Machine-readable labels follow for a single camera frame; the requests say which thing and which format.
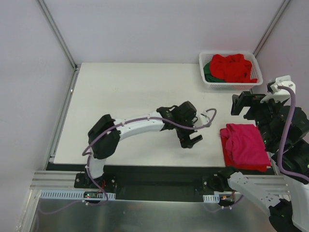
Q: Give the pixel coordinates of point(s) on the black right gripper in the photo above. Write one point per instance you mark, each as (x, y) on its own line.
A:
(252, 106)

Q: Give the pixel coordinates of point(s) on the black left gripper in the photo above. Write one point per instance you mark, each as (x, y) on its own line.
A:
(184, 139)

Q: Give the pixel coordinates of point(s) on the pink t shirt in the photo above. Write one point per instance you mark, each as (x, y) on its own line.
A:
(244, 144)

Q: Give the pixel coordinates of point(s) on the white plastic laundry basket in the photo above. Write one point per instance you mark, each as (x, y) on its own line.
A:
(206, 56)

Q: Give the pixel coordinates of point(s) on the red t shirt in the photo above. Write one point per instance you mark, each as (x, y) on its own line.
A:
(232, 69)
(229, 161)

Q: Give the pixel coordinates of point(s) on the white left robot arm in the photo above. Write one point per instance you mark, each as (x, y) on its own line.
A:
(104, 136)

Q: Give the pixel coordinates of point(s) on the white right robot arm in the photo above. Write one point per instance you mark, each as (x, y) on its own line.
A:
(283, 198)

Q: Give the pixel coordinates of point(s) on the red crumpled t shirt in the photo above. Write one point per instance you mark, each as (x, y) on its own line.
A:
(232, 69)

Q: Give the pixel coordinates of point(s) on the green t shirt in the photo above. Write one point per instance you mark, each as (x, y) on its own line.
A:
(209, 77)

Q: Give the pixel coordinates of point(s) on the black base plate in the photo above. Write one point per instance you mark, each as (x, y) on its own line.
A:
(217, 181)

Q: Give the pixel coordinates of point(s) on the aluminium frame rail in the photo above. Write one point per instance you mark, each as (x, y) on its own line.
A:
(125, 186)

